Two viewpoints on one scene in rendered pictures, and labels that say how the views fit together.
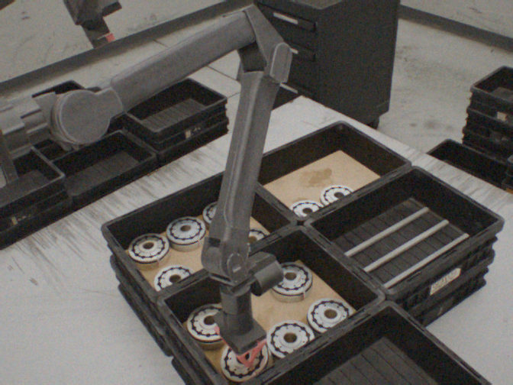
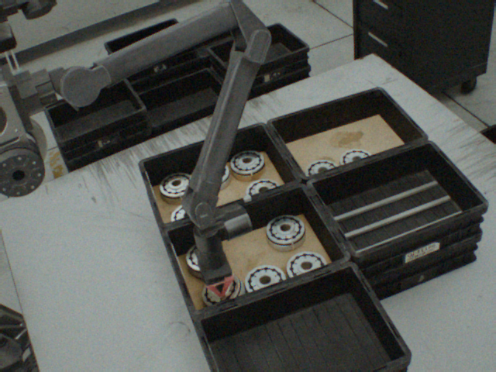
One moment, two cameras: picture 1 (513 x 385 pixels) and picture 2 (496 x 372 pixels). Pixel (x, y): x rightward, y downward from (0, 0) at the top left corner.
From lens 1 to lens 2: 0.44 m
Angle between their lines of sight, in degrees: 16
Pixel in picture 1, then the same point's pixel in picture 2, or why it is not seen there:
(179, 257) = not seen: hidden behind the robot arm
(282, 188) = (311, 145)
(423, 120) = not seen: outside the picture
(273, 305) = (265, 251)
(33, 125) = (45, 92)
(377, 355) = (337, 307)
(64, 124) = (64, 92)
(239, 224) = (210, 179)
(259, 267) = (229, 217)
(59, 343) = (101, 253)
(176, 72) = (163, 52)
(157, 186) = not seen: hidden behind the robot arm
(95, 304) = (134, 225)
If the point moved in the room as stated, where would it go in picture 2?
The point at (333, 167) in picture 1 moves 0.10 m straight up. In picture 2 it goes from (366, 131) to (366, 105)
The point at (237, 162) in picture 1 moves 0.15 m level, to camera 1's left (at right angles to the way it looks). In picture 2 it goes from (215, 126) to (149, 123)
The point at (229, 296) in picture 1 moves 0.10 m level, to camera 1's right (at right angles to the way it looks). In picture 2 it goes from (198, 236) to (242, 241)
